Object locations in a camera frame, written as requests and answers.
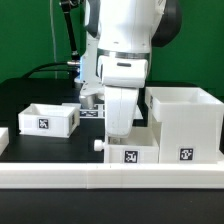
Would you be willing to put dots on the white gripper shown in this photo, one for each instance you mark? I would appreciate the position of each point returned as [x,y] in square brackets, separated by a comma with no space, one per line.
[120,107]

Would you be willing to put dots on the white front drawer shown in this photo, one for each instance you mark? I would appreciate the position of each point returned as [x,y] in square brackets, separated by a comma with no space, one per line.
[140,147]

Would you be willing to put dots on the white drawer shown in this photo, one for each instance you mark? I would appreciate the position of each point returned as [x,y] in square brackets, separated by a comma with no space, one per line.
[49,120]
[140,147]

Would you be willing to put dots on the white drawer cabinet box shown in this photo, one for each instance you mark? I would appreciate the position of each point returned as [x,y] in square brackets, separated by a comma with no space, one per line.
[186,122]

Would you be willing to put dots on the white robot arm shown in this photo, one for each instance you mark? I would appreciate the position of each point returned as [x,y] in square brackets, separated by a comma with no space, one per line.
[120,37]

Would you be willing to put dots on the white rear drawer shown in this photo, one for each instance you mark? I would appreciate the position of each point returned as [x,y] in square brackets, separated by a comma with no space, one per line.
[49,120]

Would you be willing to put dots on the white marker base plate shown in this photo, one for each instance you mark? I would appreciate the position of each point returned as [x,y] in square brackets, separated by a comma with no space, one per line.
[97,112]

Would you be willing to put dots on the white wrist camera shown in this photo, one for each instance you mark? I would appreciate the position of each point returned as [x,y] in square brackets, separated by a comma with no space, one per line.
[125,73]

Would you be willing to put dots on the white front fence rail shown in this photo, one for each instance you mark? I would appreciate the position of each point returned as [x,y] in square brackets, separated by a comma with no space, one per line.
[97,176]

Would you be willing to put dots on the white fence rail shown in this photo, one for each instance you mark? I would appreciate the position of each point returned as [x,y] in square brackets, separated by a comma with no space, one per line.
[97,176]
[4,139]

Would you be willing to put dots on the white left fence rail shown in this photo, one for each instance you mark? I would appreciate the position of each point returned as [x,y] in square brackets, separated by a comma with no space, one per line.
[4,139]

